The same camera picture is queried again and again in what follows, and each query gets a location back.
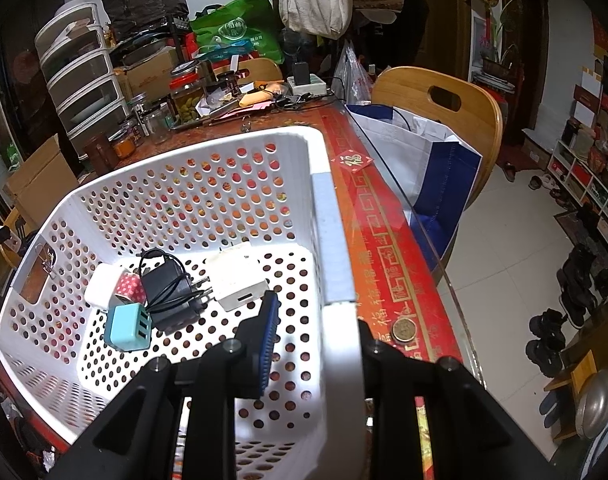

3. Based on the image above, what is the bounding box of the large white charger block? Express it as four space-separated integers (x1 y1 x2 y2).
84 263 124 311

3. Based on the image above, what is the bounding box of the teal multiport usb charger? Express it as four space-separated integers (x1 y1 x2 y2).
104 302 152 352

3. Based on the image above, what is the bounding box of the red polka dot charger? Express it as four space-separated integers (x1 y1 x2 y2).
114 272 147 304

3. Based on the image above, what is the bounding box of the white perforated plastic basket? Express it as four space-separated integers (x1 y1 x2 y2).
0 127 366 479

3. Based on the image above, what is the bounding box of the black adapter with cable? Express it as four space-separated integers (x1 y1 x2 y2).
137 248 213 334

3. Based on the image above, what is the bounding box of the white usb wall charger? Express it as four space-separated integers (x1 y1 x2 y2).
205 242 268 312

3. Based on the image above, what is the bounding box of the wooden chair left side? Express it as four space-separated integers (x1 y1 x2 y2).
0 208 33 269

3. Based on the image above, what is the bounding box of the wooden chair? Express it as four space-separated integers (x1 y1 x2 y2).
372 66 503 203
0 208 33 269

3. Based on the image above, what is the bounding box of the brown cardboard box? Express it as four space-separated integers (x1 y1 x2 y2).
5 136 78 226

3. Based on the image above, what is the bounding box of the gold round coin tin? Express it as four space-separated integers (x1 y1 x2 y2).
391 318 417 346

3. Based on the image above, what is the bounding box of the red patterned tablecloth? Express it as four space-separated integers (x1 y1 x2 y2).
0 96 477 480

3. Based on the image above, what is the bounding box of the white plastic drawer tower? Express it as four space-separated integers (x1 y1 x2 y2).
34 0 129 159

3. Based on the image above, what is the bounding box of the pickle jar red lid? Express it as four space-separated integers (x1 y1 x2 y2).
169 73 203 122

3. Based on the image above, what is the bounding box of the white and blue shopping bag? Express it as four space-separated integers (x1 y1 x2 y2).
347 104 482 271

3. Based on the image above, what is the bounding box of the white shoe shelf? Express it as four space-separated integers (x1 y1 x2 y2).
546 141 608 245

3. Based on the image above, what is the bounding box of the black bag on boxes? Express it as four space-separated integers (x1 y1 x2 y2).
101 0 189 41

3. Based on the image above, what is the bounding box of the red envelope sticker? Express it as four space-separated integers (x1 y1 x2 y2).
335 150 372 174

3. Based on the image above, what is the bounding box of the wooden chair right side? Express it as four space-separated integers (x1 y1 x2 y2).
372 66 503 203

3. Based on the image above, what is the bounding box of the green shopping bag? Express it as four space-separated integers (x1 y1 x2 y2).
190 0 284 65

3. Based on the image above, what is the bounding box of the white power strip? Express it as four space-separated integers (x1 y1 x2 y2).
287 74 328 96

